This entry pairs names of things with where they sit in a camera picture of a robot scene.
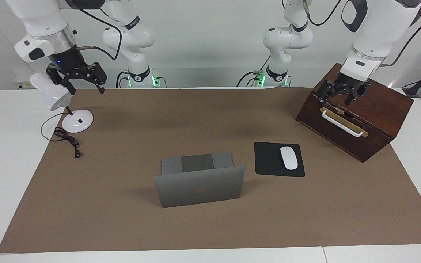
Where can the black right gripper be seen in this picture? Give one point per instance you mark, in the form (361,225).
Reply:
(69,60)

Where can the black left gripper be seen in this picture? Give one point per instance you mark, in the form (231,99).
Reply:
(349,82)

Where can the grey laptop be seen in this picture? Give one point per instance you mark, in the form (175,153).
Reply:
(199,190)

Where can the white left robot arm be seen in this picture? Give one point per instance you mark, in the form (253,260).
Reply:
(378,25)

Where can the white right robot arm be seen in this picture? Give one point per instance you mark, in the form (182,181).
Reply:
(42,18)

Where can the white desk lamp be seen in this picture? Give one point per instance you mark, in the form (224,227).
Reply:
(55,93)

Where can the dark wooden box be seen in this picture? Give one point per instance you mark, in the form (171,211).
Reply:
(378,106)

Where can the white computer mouse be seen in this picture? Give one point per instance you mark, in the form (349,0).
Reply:
(289,157)

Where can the black mouse pad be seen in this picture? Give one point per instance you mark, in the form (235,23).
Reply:
(267,160)

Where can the brown table mat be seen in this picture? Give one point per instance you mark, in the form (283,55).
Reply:
(122,219)

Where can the white wall outlet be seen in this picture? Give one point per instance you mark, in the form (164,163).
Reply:
(22,78)

